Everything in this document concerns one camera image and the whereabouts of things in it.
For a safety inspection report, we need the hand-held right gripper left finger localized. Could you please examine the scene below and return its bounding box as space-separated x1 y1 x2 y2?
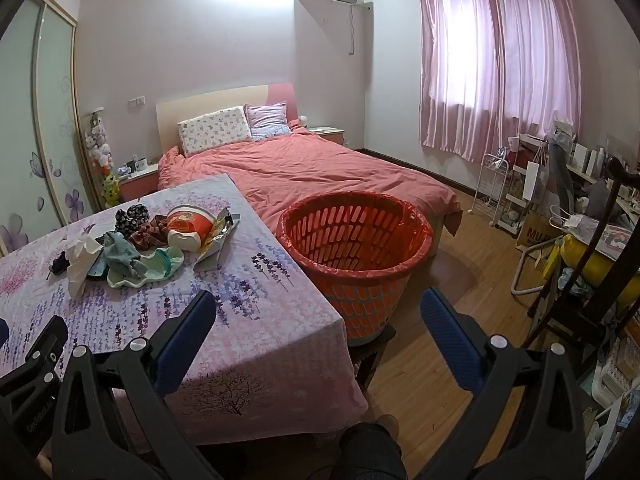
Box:
50 289 221 480

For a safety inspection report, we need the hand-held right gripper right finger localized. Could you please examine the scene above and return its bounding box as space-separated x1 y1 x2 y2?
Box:
415 287 588 480

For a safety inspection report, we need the light green sock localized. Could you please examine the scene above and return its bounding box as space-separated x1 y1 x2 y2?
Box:
107 246 186 289

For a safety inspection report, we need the white tissue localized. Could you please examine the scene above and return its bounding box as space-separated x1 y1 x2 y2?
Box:
65 234 103 298

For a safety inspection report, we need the orange lattice laundry basket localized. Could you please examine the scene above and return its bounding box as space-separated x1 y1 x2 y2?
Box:
276 191 433 347

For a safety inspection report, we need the grey teal sock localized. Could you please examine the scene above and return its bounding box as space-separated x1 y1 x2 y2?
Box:
97 231 143 268

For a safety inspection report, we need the red white instant noodle cup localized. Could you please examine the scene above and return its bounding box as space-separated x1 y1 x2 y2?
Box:
166 204 217 252

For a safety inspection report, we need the brown striped scrunchie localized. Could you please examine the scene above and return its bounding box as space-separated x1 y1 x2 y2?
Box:
127 215 172 251

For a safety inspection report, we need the black white floral scrunchie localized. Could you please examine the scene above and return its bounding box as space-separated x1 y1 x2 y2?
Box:
115 203 151 233

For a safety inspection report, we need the floral purple pink tablecloth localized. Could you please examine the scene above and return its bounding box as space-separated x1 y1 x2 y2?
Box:
0 174 368 446

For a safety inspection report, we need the dark wooden stool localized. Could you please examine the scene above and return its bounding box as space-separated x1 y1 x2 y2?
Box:
350 325 398 392

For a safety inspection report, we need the person's leg in dark trousers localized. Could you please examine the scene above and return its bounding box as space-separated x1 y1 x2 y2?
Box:
340 422 408 480

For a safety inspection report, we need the dark wooden chair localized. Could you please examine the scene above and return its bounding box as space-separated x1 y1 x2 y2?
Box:
529 156 640 353

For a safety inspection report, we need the brown paper bag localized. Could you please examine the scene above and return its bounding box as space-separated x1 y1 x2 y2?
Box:
516 210 562 257

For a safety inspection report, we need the white storage cart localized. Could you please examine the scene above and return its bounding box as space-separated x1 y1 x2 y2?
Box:
500 135 547 237

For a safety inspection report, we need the yellow green plush toy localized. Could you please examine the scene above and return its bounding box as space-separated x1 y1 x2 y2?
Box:
101 172 121 206

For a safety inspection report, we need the pink nightstand with white top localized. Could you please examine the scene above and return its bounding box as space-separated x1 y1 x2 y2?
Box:
307 126 346 148
117 167 161 203

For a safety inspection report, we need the yellow bag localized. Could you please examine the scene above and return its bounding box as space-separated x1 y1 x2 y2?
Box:
561 232 640 303

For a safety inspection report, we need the white paper bag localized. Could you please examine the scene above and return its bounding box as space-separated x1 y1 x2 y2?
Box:
522 161 549 207

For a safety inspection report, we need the glass wardrobe with purple flowers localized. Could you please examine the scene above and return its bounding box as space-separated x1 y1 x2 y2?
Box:
0 0 99 257

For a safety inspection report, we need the stuffed toys pile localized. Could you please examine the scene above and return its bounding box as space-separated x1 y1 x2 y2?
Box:
84 111 114 170

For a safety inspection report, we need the bed with pink duvet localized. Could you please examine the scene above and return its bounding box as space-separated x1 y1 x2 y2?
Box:
157 127 463 241

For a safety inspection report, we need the white floral pillow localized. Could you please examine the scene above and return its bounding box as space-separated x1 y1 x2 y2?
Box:
177 106 253 157

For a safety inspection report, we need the cluttered desk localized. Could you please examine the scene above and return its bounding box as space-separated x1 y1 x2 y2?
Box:
570 142 640 221

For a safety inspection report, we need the pink striped pillow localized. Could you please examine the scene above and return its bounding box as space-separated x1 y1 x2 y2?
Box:
244 102 293 141

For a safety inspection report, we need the beige and pink headboard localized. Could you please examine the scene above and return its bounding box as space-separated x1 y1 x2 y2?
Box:
156 83 297 161

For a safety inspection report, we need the pink curtain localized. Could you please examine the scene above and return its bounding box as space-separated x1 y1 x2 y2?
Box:
416 0 584 163

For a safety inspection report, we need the white metal tube frame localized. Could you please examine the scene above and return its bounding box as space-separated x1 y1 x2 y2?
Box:
510 237 557 297

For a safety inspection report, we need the white wire rack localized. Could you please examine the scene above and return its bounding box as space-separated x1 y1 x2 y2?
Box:
470 152 511 226

